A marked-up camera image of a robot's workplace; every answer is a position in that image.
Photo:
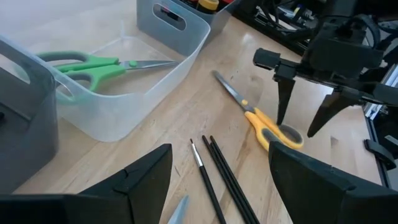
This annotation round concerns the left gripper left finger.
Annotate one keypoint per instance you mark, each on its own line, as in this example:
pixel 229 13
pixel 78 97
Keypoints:
pixel 146 186

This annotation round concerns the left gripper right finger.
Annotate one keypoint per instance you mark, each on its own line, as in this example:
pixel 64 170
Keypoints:
pixel 304 193

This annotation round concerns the red paint bottle white cap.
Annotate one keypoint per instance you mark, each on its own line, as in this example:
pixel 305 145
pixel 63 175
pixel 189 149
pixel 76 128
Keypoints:
pixel 226 1

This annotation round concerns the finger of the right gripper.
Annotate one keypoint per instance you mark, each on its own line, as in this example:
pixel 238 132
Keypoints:
pixel 329 112
pixel 284 96

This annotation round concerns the thin black paintbrush silver ferrule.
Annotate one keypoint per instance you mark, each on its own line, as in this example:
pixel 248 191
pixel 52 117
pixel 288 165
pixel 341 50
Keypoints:
pixel 207 180

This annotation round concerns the grey plastic bin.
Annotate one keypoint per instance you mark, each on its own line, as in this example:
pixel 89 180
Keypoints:
pixel 28 140
pixel 149 34

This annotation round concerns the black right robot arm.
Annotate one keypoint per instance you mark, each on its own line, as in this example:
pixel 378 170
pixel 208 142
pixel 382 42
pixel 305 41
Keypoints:
pixel 342 15

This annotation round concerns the black aluminium table frame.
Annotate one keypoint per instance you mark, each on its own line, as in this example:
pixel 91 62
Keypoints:
pixel 267 31

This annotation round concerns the clear plastic bin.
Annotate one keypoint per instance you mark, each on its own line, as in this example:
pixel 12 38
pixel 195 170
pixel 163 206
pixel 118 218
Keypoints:
pixel 109 118

